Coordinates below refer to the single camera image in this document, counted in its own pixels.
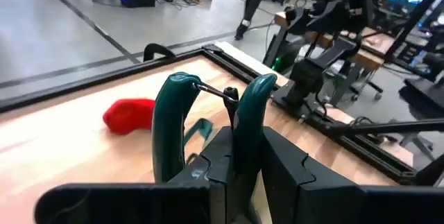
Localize black frame handle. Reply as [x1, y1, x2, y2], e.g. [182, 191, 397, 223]
[143, 42, 177, 62]

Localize green pruning shears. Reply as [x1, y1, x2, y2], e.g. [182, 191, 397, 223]
[151, 71, 278, 224]

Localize black aluminium table frame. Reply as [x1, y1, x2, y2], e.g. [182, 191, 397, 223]
[0, 45, 417, 183]

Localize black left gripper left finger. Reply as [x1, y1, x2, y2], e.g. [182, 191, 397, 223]
[34, 126, 234, 224]

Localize black metal stand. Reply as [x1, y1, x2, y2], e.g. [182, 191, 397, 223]
[325, 0, 444, 187]

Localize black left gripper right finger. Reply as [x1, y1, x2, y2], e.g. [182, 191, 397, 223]
[262, 126, 444, 224]

